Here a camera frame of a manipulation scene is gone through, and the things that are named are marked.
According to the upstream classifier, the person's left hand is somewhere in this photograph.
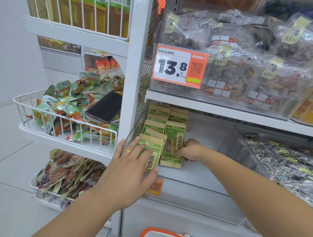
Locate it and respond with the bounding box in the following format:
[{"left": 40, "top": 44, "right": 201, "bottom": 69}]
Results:
[{"left": 94, "top": 136, "right": 159, "bottom": 213}]

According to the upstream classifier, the person's right hand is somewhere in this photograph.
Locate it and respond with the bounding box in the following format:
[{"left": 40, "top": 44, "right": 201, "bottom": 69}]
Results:
[{"left": 171, "top": 138, "right": 207, "bottom": 163}]

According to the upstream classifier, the green snack packet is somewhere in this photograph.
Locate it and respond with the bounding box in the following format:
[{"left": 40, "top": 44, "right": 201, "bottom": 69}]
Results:
[
  {"left": 160, "top": 120, "right": 187, "bottom": 169},
  {"left": 137, "top": 133, "right": 165, "bottom": 174}
]

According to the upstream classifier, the row of green packets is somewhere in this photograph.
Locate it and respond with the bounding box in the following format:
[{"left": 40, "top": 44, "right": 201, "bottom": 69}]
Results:
[{"left": 138, "top": 104, "right": 189, "bottom": 169}]

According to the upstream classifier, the white orange shopping basket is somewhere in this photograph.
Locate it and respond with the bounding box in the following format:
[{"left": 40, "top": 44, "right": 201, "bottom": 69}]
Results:
[{"left": 140, "top": 227, "right": 189, "bottom": 237}]

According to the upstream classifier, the white store shelf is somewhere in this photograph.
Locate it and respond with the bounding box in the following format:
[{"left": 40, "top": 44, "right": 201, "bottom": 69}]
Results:
[{"left": 110, "top": 0, "right": 313, "bottom": 237}]

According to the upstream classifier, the person's left forearm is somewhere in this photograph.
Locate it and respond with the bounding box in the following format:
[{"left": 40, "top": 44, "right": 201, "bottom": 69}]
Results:
[{"left": 32, "top": 188, "right": 123, "bottom": 237}]

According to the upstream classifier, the person's right forearm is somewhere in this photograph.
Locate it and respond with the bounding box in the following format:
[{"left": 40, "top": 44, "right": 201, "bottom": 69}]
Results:
[{"left": 199, "top": 146, "right": 313, "bottom": 237}]

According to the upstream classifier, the empty clear plastic bin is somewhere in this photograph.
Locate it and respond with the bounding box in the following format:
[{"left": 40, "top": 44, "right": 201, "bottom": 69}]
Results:
[{"left": 121, "top": 102, "right": 269, "bottom": 226}]

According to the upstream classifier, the orange white price tag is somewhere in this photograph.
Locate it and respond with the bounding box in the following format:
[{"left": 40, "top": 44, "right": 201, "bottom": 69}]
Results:
[
  {"left": 156, "top": 0, "right": 167, "bottom": 14},
  {"left": 151, "top": 44, "right": 210, "bottom": 90},
  {"left": 146, "top": 177, "right": 165, "bottom": 198}
]

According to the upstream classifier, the pile of brown snack bags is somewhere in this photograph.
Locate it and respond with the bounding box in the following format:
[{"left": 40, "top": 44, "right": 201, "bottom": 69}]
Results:
[{"left": 33, "top": 149, "right": 107, "bottom": 208}]

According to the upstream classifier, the black smartphone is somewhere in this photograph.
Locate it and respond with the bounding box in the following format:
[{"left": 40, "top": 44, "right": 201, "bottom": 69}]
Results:
[{"left": 84, "top": 91, "right": 123, "bottom": 124}]

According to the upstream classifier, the clear bin of nut bags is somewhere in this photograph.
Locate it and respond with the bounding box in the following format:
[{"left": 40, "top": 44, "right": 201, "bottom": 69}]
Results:
[{"left": 159, "top": 8, "right": 313, "bottom": 115}]

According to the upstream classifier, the pile of green snack bags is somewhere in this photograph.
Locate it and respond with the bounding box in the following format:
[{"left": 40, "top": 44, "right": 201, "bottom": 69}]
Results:
[{"left": 32, "top": 71, "right": 125, "bottom": 146}]

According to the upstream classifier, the row of red orange packets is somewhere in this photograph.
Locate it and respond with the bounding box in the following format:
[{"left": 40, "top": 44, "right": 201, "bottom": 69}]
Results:
[{"left": 95, "top": 58, "right": 120, "bottom": 72}]

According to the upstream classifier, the stack of yellow snack bags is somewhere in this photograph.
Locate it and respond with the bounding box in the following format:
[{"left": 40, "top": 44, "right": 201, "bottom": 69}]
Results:
[{"left": 291, "top": 89, "right": 313, "bottom": 125}]

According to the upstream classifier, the row of yellow brown boxes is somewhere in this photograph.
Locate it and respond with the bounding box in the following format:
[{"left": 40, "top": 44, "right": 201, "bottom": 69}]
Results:
[{"left": 38, "top": 36, "right": 81, "bottom": 55}]

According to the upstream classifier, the small white wire rack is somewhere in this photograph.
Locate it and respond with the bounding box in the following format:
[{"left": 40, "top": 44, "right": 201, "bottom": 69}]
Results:
[{"left": 84, "top": 66, "right": 123, "bottom": 76}]

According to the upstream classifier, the white wire end rack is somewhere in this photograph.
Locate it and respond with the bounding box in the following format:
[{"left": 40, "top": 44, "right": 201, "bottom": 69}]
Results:
[{"left": 12, "top": 0, "right": 134, "bottom": 230}]

